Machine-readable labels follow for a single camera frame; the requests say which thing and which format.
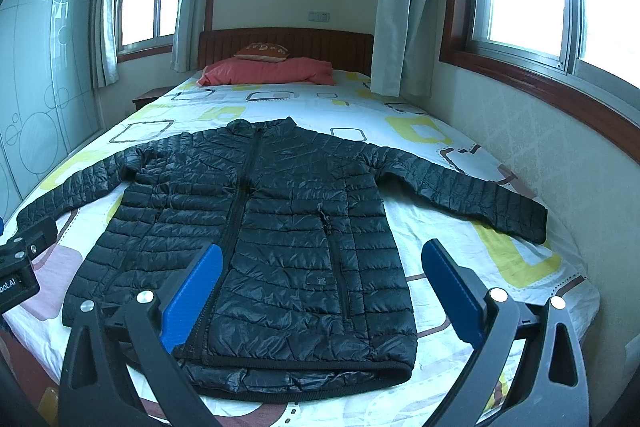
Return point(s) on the wooden nightstand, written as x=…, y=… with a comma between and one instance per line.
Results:
x=149, y=97

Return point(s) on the wall power outlet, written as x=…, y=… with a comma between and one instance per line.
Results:
x=319, y=17

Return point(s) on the right bay window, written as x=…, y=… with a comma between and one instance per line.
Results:
x=579, y=56

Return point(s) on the small patterned orange cushion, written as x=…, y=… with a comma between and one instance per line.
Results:
x=263, y=52

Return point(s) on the patterned white bed sheet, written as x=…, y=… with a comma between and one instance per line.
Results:
x=349, y=110

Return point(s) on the red pillow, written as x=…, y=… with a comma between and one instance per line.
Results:
x=297, y=69

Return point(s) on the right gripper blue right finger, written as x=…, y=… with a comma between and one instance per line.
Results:
x=459, y=290

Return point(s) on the pale curtain right of headboard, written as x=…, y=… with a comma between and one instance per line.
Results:
x=403, y=47

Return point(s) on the glass sliding wardrobe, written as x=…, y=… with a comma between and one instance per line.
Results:
x=48, y=103

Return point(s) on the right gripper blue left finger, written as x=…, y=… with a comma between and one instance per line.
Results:
x=184, y=294

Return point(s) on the dark wooden headboard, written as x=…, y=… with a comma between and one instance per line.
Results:
x=346, y=50

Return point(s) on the black quilted puffer jacket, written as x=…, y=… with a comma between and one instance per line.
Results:
x=312, y=300

